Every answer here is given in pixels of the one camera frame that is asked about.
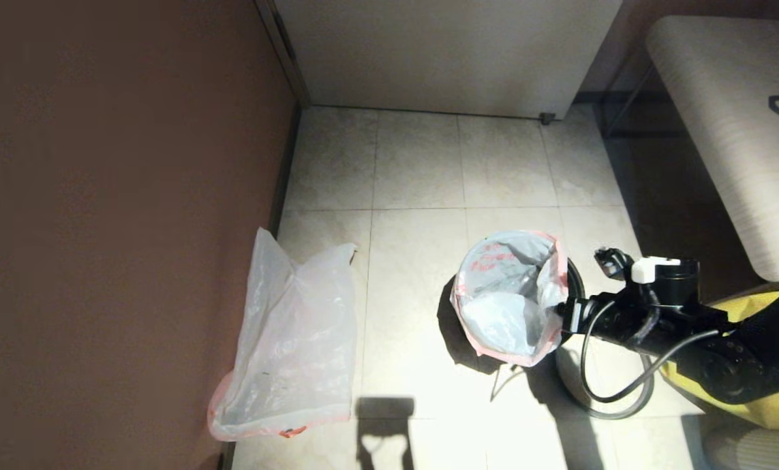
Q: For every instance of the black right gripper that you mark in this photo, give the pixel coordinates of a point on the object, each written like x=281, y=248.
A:
x=595, y=320

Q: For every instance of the used white bin liner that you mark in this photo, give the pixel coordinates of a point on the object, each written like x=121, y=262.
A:
x=507, y=307

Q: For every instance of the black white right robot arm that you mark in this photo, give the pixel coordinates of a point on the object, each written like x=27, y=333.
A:
x=722, y=352

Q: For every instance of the black round trash bin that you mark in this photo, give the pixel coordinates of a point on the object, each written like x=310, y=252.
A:
x=575, y=281

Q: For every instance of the yellow bag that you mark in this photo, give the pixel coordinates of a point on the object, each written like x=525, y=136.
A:
x=761, y=414

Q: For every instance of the fresh white plastic bag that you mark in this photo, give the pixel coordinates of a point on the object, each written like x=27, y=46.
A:
x=298, y=339

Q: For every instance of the small metal door stop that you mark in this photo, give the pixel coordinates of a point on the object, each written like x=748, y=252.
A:
x=547, y=118

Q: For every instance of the white door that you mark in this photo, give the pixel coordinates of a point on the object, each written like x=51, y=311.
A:
x=442, y=52

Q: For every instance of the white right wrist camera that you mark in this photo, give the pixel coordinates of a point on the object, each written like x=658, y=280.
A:
x=654, y=269

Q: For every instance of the black metal bench frame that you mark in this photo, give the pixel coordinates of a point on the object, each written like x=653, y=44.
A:
x=627, y=108

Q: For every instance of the grey door frame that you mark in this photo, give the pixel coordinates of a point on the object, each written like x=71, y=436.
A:
x=285, y=52

